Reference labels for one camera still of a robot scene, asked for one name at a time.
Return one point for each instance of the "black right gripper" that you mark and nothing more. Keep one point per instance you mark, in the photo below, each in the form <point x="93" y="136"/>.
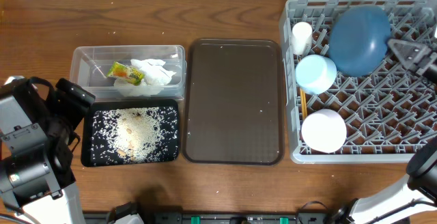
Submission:
<point x="420" y="53"/>

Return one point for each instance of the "yellow green snack wrapper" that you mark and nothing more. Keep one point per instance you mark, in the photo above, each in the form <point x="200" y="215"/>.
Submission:
<point x="128" y="74"/>

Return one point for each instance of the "leftover rice pile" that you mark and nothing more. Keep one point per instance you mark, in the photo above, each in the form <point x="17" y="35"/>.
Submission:
<point x="133" y="135"/>

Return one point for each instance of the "pink bowl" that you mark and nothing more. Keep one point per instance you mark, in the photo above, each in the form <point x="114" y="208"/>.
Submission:
<point x="324" y="131"/>

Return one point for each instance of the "brown serving tray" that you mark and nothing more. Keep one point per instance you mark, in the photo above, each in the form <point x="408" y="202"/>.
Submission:
<point x="234" y="103"/>

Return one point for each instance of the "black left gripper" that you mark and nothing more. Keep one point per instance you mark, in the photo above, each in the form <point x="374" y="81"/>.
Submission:
<point x="76" y="111"/>

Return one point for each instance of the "white napkin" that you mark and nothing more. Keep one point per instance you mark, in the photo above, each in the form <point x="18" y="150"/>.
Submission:
<point x="154" y="75"/>

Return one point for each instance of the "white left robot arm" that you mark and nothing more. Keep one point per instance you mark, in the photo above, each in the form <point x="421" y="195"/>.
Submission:
<point x="38" y="122"/>

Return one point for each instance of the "light blue saucer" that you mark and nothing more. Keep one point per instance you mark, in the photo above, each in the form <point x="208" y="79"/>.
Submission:
<point x="315" y="74"/>

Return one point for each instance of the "clear plastic waste bin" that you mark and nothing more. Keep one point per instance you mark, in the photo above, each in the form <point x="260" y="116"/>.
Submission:
<point x="90" y="65"/>

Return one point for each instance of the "black rectangular tray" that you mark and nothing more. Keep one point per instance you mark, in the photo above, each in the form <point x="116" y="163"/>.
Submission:
<point x="87" y="132"/>

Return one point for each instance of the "dark blue plate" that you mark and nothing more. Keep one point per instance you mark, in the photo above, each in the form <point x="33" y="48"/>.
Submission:
<point x="358" y="40"/>

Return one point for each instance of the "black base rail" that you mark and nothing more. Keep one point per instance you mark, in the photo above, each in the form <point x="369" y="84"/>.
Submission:
<point x="134" y="213"/>

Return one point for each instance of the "grey dishwasher rack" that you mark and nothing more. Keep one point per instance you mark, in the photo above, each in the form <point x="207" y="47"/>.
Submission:
<point x="390" y="114"/>

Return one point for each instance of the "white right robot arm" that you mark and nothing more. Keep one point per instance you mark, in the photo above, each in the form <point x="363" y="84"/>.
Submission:
<point x="416" y="191"/>

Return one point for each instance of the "cream white cup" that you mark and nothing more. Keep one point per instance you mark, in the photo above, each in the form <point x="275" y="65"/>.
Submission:
<point x="301" y="37"/>

